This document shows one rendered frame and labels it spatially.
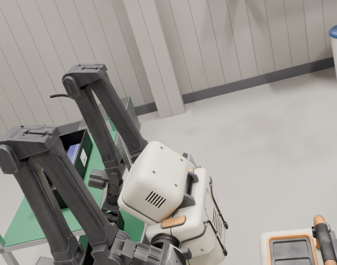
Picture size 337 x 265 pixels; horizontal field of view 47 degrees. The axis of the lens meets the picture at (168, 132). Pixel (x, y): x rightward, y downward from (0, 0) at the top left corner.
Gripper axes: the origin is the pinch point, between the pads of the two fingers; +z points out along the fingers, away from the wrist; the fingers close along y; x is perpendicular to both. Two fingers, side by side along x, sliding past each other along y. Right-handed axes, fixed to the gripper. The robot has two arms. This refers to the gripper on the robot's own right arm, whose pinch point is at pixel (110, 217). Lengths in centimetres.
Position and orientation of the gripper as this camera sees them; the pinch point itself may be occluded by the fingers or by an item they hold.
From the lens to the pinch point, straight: 163.2
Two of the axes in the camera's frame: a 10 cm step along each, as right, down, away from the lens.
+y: -1.4, 5.1, -8.5
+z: -1.7, 8.3, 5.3
